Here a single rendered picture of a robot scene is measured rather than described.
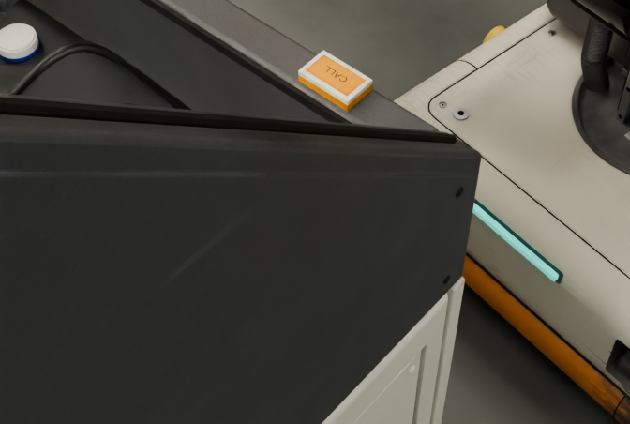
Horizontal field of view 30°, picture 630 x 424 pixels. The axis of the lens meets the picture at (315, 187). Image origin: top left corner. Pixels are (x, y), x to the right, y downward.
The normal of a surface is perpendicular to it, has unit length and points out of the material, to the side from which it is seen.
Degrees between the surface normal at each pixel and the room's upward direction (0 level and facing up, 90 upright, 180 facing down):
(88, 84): 0
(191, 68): 90
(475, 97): 0
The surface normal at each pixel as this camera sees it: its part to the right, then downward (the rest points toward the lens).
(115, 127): 0.44, -0.86
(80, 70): 0.00, -0.62
